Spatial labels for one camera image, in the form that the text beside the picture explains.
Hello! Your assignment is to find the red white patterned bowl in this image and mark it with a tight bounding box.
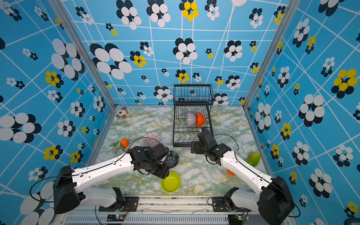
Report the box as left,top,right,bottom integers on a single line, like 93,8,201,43
142,132,160,148

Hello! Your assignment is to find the orange plastic bowl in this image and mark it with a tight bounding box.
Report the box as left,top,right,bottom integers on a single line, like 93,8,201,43
196,112,206,127

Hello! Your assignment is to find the lime green bowl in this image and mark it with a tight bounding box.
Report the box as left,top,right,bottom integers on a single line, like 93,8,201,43
160,171,181,193

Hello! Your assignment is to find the lilac plastic bowl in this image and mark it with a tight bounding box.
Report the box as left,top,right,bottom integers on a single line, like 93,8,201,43
187,112,197,127

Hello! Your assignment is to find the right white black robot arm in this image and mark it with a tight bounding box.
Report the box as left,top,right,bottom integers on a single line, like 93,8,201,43
191,128,296,225

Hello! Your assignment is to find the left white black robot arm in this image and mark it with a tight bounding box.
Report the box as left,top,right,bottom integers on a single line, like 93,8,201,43
53,143,170,214

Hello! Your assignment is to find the black patterned bowl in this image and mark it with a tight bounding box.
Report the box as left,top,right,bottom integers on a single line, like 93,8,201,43
167,151,179,169

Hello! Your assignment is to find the orange fruit right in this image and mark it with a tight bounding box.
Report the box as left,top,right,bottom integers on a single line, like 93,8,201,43
227,169,235,176

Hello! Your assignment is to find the green mango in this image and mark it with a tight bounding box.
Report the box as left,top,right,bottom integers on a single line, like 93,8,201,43
247,152,261,167

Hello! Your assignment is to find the small plush toy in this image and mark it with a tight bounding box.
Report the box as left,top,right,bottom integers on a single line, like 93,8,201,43
115,107,128,120

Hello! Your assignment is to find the left circuit board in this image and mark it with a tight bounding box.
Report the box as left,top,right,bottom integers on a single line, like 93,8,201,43
106,214,126,222

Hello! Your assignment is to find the circuit board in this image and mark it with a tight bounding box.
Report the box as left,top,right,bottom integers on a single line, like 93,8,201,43
228,215,243,225
106,214,126,222

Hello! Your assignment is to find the right circuit board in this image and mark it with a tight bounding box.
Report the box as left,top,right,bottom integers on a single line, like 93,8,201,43
228,215,243,225

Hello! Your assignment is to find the black wire dish rack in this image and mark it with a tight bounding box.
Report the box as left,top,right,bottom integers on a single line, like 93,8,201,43
172,84,214,147

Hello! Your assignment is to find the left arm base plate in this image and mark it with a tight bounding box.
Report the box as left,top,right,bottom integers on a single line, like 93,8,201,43
98,196,139,212

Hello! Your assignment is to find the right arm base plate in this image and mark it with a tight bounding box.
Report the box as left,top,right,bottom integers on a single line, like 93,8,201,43
208,197,251,213

